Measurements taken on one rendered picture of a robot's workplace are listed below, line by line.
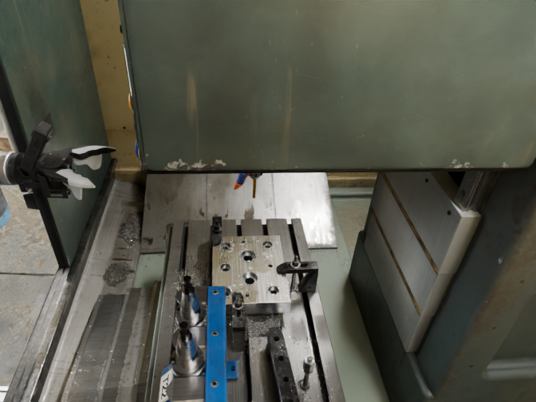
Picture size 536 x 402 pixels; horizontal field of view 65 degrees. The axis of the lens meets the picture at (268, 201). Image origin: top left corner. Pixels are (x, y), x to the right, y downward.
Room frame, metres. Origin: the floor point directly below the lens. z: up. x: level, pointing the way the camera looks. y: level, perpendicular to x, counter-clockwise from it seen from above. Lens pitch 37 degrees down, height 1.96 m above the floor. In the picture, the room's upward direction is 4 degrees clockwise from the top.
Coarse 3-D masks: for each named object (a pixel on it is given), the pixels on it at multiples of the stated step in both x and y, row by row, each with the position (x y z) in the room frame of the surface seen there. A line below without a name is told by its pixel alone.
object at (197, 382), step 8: (176, 376) 0.43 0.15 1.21; (184, 376) 0.43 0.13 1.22; (192, 376) 0.43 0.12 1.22; (200, 376) 0.43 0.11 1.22; (168, 384) 0.41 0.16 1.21; (176, 384) 0.41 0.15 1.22; (184, 384) 0.41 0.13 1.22; (192, 384) 0.41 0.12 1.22; (200, 384) 0.42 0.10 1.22; (168, 392) 0.40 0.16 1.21; (176, 392) 0.40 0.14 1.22; (184, 392) 0.40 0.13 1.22; (192, 392) 0.40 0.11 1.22; (200, 392) 0.40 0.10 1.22; (176, 400) 0.38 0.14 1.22; (184, 400) 0.38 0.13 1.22; (192, 400) 0.39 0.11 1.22; (200, 400) 0.39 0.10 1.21
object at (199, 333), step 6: (192, 330) 0.53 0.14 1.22; (198, 330) 0.53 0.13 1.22; (204, 330) 0.53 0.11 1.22; (174, 336) 0.52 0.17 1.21; (192, 336) 0.52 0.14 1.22; (198, 336) 0.52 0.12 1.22; (204, 336) 0.52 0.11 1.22; (174, 342) 0.50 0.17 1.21; (198, 342) 0.50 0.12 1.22; (204, 342) 0.51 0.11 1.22; (204, 348) 0.49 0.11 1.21
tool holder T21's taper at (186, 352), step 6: (180, 342) 0.45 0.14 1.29; (186, 342) 0.45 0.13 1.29; (192, 342) 0.46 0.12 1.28; (180, 348) 0.45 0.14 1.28; (186, 348) 0.45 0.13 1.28; (192, 348) 0.45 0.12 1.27; (180, 354) 0.45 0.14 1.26; (186, 354) 0.45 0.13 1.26; (192, 354) 0.45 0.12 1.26; (198, 354) 0.46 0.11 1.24; (180, 360) 0.44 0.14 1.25; (186, 360) 0.44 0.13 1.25; (192, 360) 0.45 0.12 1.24; (198, 360) 0.46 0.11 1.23; (180, 366) 0.44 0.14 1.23; (186, 366) 0.44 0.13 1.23; (192, 366) 0.44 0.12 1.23
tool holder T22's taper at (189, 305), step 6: (192, 288) 0.58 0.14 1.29; (186, 294) 0.56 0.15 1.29; (192, 294) 0.56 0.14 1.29; (186, 300) 0.56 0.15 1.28; (192, 300) 0.56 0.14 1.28; (180, 306) 0.56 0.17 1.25; (186, 306) 0.55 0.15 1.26; (192, 306) 0.56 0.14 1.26; (198, 306) 0.57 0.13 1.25; (180, 312) 0.56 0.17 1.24; (186, 312) 0.55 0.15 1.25; (192, 312) 0.55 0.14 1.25; (198, 312) 0.56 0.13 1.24; (186, 318) 0.55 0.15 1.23; (192, 318) 0.55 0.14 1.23
